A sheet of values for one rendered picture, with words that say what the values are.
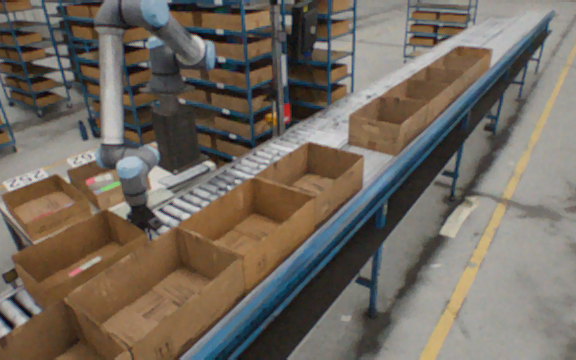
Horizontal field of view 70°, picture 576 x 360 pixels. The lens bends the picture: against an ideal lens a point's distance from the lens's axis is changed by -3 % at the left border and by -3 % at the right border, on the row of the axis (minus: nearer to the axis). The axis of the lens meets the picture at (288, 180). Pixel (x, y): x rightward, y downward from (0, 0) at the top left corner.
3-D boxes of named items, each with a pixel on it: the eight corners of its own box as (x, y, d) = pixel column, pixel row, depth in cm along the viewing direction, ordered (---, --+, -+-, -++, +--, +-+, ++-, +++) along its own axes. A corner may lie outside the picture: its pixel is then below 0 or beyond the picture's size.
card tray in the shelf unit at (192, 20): (160, 23, 332) (158, 10, 327) (189, 18, 352) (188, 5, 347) (193, 27, 310) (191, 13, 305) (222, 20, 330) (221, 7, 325)
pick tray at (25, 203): (62, 189, 222) (57, 173, 217) (93, 215, 199) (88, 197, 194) (6, 211, 205) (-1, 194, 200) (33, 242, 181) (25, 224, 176)
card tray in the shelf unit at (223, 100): (211, 105, 335) (210, 93, 331) (236, 94, 357) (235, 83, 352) (250, 113, 315) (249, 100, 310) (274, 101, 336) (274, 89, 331)
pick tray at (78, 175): (118, 167, 242) (114, 152, 237) (152, 189, 219) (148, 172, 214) (70, 186, 225) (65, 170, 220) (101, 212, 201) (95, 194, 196)
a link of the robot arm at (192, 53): (187, 44, 223) (118, -18, 149) (218, 46, 222) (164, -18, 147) (184, 72, 224) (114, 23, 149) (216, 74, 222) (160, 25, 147)
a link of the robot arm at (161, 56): (157, 65, 228) (153, 32, 220) (187, 67, 226) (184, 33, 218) (145, 72, 215) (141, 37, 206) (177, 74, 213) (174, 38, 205)
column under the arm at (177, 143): (149, 162, 246) (138, 109, 230) (185, 147, 263) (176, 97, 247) (175, 175, 231) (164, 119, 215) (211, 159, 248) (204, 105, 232)
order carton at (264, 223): (255, 211, 174) (252, 175, 165) (315, 235, 158) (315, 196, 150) (184, 264, 146) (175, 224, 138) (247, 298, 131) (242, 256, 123)
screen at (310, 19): (306, 83, 298) (311, -4, 269) (330, 86, 295) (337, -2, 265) (288, 106, 258) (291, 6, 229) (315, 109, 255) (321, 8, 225)
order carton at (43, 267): (116, 240, 181) (106, 207, 173) (156, 267, 165) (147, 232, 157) (25, 291, 155) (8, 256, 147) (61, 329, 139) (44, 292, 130)
